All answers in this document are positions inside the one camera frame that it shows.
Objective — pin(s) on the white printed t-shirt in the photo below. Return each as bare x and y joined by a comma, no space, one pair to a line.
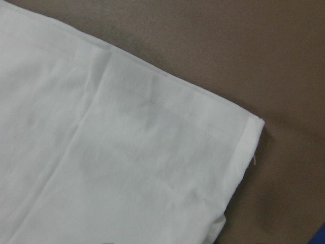
99,146

